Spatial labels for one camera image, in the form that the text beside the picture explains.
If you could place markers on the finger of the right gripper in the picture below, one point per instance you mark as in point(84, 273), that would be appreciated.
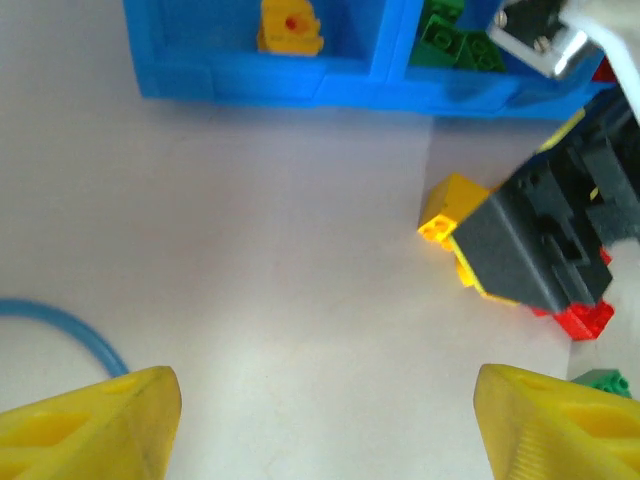
point(520, 250)
point(560, 131)

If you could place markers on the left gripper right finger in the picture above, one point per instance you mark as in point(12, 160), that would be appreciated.
point(560, 430)

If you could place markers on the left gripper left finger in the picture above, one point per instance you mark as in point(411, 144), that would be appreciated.
point(90, 430)

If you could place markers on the green tall lego block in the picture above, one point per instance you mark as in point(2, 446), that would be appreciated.
point(602, 384)

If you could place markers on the red lego plate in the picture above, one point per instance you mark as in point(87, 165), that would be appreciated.
point(603, 71)

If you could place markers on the red lego block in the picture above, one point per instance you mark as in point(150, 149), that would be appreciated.
point(585, 320)

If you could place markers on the green curved lego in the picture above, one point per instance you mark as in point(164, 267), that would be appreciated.
point(437, 42)

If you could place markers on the green long stepped lego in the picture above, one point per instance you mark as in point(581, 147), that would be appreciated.
point(445, 9)

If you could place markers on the yellow round lego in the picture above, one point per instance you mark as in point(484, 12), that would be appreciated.
point(287, 30)

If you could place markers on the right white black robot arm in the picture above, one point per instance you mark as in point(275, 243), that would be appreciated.
point(620, 45)

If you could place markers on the yellow sloped lego block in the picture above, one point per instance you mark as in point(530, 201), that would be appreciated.
point(452, 205)

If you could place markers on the blue tube stethoscope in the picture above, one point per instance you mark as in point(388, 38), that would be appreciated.
point(30, 306)

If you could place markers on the blue three-compartment plastic bin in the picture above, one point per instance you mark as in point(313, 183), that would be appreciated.
point(260, 80)

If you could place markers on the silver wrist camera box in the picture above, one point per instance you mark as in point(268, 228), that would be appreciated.
point(540, 35)

